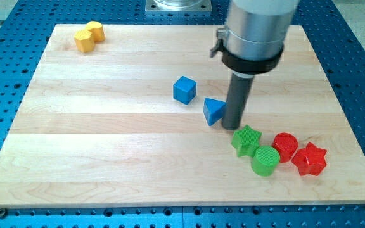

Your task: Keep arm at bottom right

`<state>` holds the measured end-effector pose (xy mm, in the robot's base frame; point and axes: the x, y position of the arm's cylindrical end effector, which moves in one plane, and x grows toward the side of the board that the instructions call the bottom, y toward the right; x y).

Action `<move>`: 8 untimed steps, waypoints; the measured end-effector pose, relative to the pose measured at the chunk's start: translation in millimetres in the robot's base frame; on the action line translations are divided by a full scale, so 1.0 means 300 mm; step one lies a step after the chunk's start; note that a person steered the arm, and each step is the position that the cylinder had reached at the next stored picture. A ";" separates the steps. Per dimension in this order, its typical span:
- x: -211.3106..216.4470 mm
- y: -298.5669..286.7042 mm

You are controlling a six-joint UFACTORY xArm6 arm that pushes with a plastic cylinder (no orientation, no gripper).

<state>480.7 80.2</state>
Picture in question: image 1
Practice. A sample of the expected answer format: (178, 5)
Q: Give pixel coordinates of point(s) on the yellow rounded block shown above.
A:
(96, 28)

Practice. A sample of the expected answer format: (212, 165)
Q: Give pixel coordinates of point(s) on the yellow hexagon block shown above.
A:
(84, 41)

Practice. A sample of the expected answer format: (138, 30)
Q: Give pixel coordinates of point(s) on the light wooden board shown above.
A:
(102, 129)

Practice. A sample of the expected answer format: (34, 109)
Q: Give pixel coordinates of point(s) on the blue triangular prism block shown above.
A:
(213, 110)

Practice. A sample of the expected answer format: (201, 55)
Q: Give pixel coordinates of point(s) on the red star block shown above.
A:
(310, 160)

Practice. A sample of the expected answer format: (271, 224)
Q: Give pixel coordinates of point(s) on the blue cube block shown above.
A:
(184, 90)

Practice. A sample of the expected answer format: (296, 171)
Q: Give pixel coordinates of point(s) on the green cylinder block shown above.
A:
(265, 160)

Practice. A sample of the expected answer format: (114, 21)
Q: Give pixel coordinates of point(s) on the silver robot mounting plate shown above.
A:
(178, 6)

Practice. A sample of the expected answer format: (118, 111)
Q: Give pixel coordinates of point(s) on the red cylinder block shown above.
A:
(286, 145)

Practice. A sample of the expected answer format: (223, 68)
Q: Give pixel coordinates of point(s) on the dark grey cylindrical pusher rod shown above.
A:
(237, 95)

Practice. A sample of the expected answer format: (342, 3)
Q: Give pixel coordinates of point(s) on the green star block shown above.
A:
(246, 141)

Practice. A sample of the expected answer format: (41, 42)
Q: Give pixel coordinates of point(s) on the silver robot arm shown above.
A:
(252, 38)

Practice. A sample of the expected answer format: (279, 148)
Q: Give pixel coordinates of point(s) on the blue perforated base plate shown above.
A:
(25, 30)

